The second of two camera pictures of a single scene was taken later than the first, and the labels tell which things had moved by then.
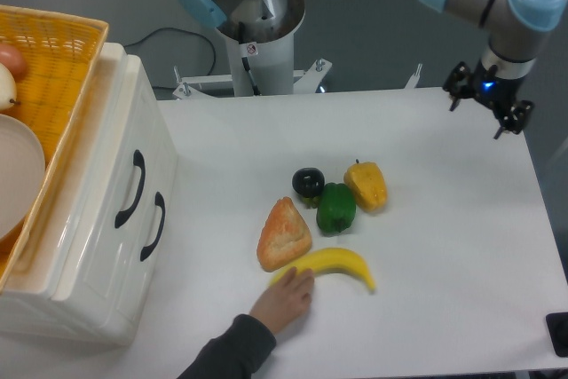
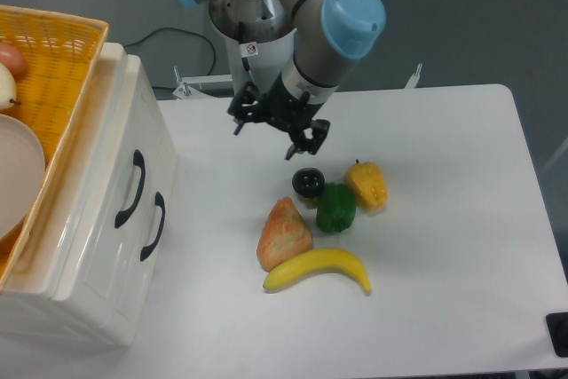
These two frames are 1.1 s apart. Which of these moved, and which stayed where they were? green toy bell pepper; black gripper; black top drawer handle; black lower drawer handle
Moved: black gripper
Stayed: black lower drawer handle; black top drawer handle; green toy bell pepper
